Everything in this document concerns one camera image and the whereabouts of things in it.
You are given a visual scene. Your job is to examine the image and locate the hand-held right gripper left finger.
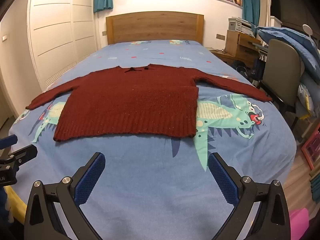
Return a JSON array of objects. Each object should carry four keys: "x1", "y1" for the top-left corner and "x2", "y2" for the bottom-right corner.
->
[{"x1": 24, "y1": 152, "x2": 106, "y2": 240}]

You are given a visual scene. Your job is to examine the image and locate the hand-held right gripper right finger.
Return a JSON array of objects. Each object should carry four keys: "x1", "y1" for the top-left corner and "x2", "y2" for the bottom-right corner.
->
[{"x1": 208, "y1": 152, "x2": 292, "y2": 240}]

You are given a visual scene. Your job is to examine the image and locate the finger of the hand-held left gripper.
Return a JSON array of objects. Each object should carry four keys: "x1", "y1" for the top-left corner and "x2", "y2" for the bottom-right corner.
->
[
  {"x1": 10, "y1": 145, "x2": 38, "y2": 167},
  {"x1": 0, "y1": 134, "x2": 18, "y2": 152}
]

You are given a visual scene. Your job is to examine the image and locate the dark red knit sweater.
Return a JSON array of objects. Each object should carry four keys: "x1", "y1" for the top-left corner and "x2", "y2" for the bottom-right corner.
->
[{"x1": 26, "y1": 64, "x2": 273, "y2": 142}]

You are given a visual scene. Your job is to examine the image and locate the yellow cloth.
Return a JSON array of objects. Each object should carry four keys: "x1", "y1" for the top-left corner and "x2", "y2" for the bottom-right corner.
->
[{"x1": 0, "y1": 186, "x2": 27, "y2": 227}]

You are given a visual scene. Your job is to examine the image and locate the blue dinosaur print bedsheet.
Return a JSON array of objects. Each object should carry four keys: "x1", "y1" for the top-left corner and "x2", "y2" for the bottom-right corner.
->
[{"x1": 7, "y1": 39, "x2": 298, "y2": 240}]

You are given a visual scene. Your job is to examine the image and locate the pink foam block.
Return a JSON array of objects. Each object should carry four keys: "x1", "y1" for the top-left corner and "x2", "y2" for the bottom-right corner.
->
[{"x1": 289, "y1": 207, "x2": 311, "y2": 240}]

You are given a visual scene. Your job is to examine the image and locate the dark bag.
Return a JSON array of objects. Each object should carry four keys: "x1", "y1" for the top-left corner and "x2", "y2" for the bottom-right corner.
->
[{"x1": 232, "y1": 60, "x2": 251, "y2": 77}]

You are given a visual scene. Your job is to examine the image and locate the white wardrobe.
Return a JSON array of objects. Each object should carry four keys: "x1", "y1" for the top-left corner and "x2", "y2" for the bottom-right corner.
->
[{"x1": 26, "y1": 0, "x2": 98, "y2": 88}]

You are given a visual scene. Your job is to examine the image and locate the grey chair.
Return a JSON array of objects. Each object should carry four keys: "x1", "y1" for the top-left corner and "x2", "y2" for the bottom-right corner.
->
[{"x1": 259, "y1": 39, "x2": 304, "y2": 113}]

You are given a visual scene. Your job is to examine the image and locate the cardboard boxes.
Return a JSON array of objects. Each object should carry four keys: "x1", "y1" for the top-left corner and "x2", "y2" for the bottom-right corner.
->
[{"x1": 210, "y1": 30, "x2": 262, "y2": 67}]

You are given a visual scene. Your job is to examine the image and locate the blue quilt pile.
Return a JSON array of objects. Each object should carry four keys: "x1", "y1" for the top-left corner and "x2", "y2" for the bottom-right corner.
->
[{"x1": 257, "y1": 26, "x2": 320, "y2": 117}]

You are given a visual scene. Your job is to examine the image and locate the white printer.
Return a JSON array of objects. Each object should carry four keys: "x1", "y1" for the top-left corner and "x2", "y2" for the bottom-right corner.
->
[{"x1": 228, "y1": 17, "x2": 257, "y2": 34}]

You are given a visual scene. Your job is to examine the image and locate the wooden headboard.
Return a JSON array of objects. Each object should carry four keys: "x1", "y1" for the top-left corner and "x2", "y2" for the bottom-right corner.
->
[{"x1": 106, "y1": 11, "x2": 204, "y2": 46}]

